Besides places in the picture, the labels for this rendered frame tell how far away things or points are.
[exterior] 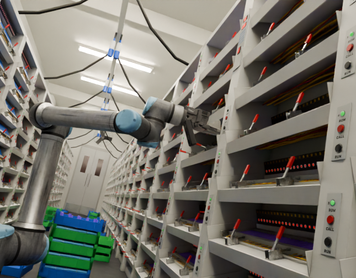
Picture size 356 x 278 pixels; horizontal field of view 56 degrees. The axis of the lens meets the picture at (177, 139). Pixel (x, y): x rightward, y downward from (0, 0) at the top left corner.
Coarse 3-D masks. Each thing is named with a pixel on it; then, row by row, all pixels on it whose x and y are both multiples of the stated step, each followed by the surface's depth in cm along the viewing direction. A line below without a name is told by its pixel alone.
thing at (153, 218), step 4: (156, 208) 246; (164, 208) 263; (148, 212) 260; (152, 212) 260; (156, 212) 259; (160, 212) 262; (164, 212) 263; (148, 216) 259; (152, 216) 243; (156, 216) 244; (160, 216) 246; (148, 220) 250; (152, 220) 235; (156, 220) 223; (160, 220) 218; (152, 224) 236; (156, 224) 222; (160, 224) 210; (160, 228) 210
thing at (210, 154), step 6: (210, 150) 151; (216, 150) 144; (180, 156) 201; (186, 156) 202; (192, 156) 178; (198, 156) 168; (204, 156) 159; (210, 156) 152; (186, 162) 189; (192, 162) 178; (198, 162) 169; (204, 162) 193; (210, 162) 186
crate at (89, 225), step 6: (60, 216) 209; (66, 216) 211; (54, 222) 208; (60, 222) 209; (66, 222) 210; (72, 222) 212; (78, 222) 213; (84, 222) 214; (90, 222) 215; (96, 222) 217; (102, 222) 218; (84, 228) 214; (90, 228) 215; (96, 228) 216
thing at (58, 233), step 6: (54, 228) 207; (54, 234) 207; (60, 234) 208; (66, 234) 209; (72, 234) 211; (78, 234) 212; (84, 234) 213; (90, 234) 214; (78, 240) 211; (84, 240) 213; (90, 240) 214; (96, 240) 215
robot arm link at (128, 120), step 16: (32, 112) 151; (48, 112) 148; (64, 112) 144; (80, 112) 140; (96, 112) 137; (112, 112) 134; (128, 112) 127; (96, 128) 137; (112, 128) 132; (128, 128) 126; (144, 128) 131
